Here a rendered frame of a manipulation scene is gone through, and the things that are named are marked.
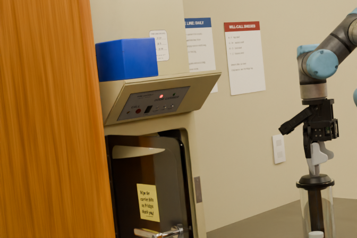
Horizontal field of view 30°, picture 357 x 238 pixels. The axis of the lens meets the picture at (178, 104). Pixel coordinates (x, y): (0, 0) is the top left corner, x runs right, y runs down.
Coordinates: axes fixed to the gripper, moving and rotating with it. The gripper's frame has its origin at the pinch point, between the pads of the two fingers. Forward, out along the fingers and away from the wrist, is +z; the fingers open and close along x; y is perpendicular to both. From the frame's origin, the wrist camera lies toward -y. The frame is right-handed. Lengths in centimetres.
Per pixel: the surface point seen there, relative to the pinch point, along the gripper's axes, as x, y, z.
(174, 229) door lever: -70, -4, -1
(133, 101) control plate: -55, -21, -26
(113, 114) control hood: -58, -25, -24
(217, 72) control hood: -32.5, -10.9, -30.5
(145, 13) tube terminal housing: -40, -25, -47
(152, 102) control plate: -49, -20, -25
